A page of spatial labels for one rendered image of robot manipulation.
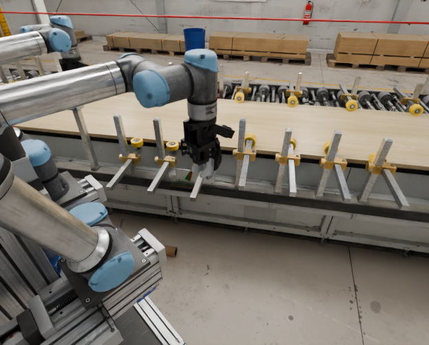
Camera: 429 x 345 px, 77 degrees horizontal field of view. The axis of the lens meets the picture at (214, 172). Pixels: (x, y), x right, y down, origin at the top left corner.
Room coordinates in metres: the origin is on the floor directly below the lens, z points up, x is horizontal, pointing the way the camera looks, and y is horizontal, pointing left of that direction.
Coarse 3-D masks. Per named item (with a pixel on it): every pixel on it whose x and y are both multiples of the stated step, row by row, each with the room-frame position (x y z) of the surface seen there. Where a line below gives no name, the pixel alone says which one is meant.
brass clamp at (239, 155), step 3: (234, 150) 1.35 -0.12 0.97; (237, 150) 1.35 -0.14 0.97; (246, 150) 1.35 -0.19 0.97; (249, 150) 1.35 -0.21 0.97; (255, 150) 1.35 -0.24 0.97; (234, 153) 1.33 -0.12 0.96; (237, 153) 1.32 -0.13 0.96; (240, 153) 1.32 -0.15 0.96; (243, 153) 1.31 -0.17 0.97; (246, 153) 1.31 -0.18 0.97; (249, 153) 1.31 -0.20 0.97; (252, 153) 1.31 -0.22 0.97; (255, 153) 1.31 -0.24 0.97; (234, 156) 1.32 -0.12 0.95; (237, 156) 1.32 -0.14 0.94; (240, 156) 1.32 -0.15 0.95; (243, 156) 1.31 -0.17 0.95; (249, 156) 1.31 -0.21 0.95; (252, 156) 1.30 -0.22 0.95; (255, 156) 1.30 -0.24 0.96; (249, 159) 1.31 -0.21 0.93; (252, 159) 1.30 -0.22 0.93
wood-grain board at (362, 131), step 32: (128, 96) 2.39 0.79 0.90; (32, 128) 1.77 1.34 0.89; (64, 128) 1.76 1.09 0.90; (96, 128) 1.76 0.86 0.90; (128, 128) 1.76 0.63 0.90; (256, 128) 1.76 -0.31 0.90; (320, 128) 1.76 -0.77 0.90; (352, 128) 1.76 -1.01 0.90; (384, 128) 1.76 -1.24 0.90; (416, 128) 1.76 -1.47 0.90; (352, 160) 1.36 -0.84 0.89; (416, 160) 1.34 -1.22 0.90
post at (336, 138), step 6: (336, 132) 1.24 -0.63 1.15; (336, 138) 1.23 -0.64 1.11; (330, 144) 1.25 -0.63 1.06; (336, 144) 1.23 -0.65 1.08; (330, 150) 1.23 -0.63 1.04; (336, 150) 1.23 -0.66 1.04; (330, 156) 1.23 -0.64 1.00; (324, 168) 1.23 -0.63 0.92; (324, 174) 1.23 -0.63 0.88; (324, 180) 1.23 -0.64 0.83; (318, 186) 1.25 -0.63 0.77; (324, 186) 1.23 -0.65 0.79; (318, 192) 1.23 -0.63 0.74
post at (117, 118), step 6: (114, 114) 1.48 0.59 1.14; (120, 114) 1.49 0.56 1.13; (114, 120) 1.47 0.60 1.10; (120, 120) 1.48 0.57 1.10; (120, 126) 1.46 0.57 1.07; (120, 132) 1.47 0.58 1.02; (120, 138) 1.47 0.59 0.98; (120, 144) 1.47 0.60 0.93; (126, 144) 1.48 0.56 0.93; (126, 150) 1.47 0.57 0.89; (126, 156) 1.46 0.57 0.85; (132, 168) 1.49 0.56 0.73
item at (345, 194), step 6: (336, 156) 1.29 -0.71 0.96; (336, 168) 1.17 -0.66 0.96; (336, 174) 1.14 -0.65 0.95; (342, 174) 1.12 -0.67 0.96; (336, 180) 1.11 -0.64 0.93; (342, 180) 1.07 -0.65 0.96; (342, 186) 1.02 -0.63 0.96; (342, 192) 0.98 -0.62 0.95; (348, 192) 0.98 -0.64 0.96; (342, 198) 0.96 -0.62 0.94; (348, 198) 0.94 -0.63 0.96
